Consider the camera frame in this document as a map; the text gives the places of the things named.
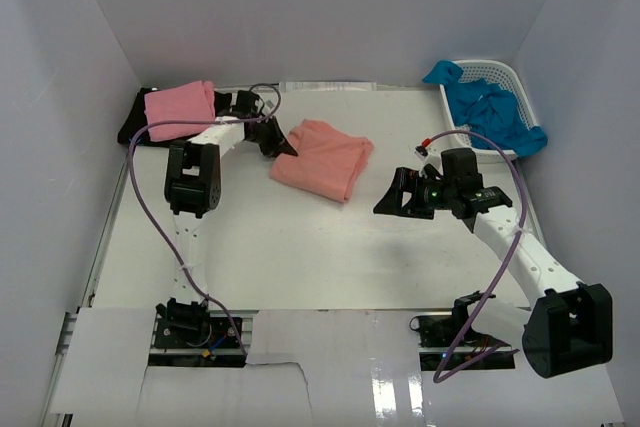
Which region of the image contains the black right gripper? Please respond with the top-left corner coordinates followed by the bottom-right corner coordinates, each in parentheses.
top-left (373, 167), bottom-right (457, 220)

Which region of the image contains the salmon pink t-shirt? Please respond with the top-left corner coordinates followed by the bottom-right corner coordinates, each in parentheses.
top-left (269, 120), bottom-right (374, 204)

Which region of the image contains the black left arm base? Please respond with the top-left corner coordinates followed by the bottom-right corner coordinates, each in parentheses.
top-left (148, 298), bottom-right (246, 368)

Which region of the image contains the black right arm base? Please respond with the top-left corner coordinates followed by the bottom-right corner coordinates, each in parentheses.
top-left (409, 314), bottom-right (516, 372)

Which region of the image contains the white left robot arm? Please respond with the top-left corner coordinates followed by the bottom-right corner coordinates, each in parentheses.
top-left (164, 85), bottom-right (298, 305)

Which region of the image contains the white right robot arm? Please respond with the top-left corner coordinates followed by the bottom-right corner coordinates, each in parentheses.
top-left (373, 148), bottom-right (613, 378)

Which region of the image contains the white paper label sheet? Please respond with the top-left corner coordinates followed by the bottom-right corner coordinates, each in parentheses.
top-left (279, 81), bottom-right (377, 92)

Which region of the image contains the folded pink t-shirt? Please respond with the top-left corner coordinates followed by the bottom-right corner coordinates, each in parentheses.
top-left (144, 80), bottom-right (215, 142)

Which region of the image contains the blue t-shirt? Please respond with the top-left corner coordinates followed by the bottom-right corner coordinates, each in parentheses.
top-left (422, 60), bottom-right (549, 159)

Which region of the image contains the white perforated plastic basket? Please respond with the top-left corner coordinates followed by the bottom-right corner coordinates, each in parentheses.
top-left (437, 59), bottom-right (543, 163)

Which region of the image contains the folded black t-shirt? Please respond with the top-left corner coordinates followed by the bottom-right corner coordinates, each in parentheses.
top-left (117, 87), bottom-right (233, 148)

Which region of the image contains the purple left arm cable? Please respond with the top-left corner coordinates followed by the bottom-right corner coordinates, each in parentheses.
top-left (127, 83), bottom-right (281, 356)

